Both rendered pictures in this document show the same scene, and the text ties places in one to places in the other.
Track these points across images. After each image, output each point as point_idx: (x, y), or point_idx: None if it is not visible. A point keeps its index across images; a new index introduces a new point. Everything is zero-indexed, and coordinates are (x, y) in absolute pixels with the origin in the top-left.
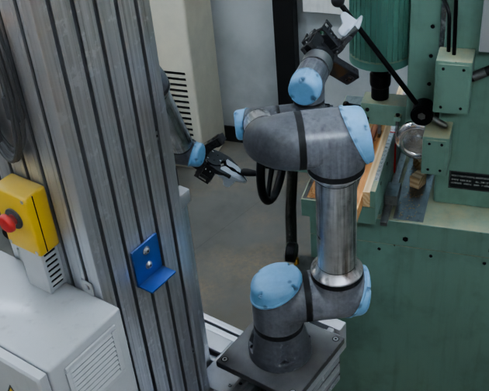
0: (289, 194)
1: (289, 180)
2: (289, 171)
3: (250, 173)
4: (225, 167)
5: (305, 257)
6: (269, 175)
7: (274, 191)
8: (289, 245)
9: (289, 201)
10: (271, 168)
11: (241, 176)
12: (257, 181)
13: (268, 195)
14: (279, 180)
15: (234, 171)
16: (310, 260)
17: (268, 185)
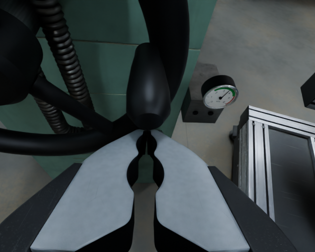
0: (87, 91)
1: (75, 55)
2: (63, 27)
3: (165, 72)
4: (173, 218)
5: (193, 92)
6: (60, 93)
7: (53, 138)
8: (228, 81)
9: (92, 104)
10: (35, 77)
11: (157, 132)
12: (185, 64)
13: (111, 122)
14: (3, 131)
15: (161, 161)
16: (196, 86)
17: (89, 112)
